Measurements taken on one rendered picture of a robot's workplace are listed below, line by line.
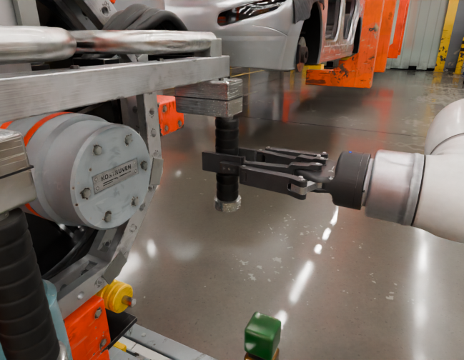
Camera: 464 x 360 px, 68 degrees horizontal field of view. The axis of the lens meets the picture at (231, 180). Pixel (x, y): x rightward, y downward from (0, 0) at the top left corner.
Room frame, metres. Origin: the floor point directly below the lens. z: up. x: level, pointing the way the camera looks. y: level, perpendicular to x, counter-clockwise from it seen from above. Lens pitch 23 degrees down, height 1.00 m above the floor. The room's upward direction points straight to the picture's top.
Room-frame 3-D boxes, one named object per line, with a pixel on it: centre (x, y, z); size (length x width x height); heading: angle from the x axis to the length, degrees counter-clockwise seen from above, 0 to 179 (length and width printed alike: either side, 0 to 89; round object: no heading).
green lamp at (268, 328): (0.34, -0.04, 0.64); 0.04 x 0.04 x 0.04; 64
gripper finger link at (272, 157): (0.48, -0.09, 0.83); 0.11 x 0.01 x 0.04; 52
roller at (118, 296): (0.61, 0.33, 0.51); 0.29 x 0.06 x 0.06; 64
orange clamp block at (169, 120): (0.74, 0.16, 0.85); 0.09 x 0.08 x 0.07; 154
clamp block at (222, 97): (0.52, 0.03, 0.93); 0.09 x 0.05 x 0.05; 64
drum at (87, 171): (0.43, 0.23, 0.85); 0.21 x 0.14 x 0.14; 64
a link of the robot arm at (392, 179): (0.40, -0.20, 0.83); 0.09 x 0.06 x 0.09; 153
